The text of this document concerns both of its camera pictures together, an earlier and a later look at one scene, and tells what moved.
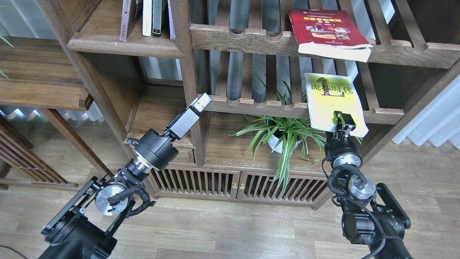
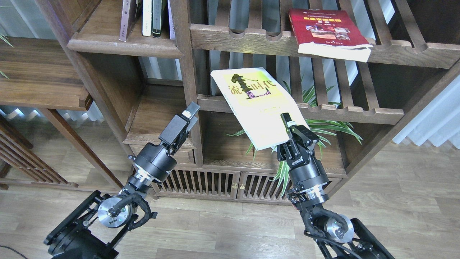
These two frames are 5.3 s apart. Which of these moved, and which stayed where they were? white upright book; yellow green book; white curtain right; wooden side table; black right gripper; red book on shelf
Moved: black right gripper; yellow green book
Stayed: red book on shelf; white curtain right; wooden side table; white upright book
